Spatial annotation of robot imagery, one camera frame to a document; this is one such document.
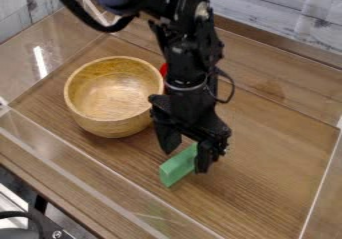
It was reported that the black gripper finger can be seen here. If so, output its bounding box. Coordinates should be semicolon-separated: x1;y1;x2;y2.
193;140;223;173
153;120;181;154

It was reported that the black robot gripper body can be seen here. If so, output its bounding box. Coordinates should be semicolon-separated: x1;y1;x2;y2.
148;79;231;155

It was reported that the green rectangular block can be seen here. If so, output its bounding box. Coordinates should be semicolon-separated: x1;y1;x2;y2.
159;144;196;187

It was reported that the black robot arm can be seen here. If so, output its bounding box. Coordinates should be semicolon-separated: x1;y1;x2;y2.
96;0;231;173

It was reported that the brown wooden bowl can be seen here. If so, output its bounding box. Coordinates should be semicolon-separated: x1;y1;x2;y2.
64;56;163;138

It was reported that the red plush radish toy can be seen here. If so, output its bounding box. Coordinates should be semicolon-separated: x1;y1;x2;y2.
159;63;168;78

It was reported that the clear acrylic barrier wall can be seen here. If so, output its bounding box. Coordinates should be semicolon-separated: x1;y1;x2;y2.
0;98;223;239

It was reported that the clear acrylic corner bracket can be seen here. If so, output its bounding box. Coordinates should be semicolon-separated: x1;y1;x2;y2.
81;0;120;26

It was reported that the black table clamp bracket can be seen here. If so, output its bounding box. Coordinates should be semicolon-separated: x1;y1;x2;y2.
28;195;74;239

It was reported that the black cable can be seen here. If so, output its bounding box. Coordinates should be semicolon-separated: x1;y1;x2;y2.
44;0;139;34

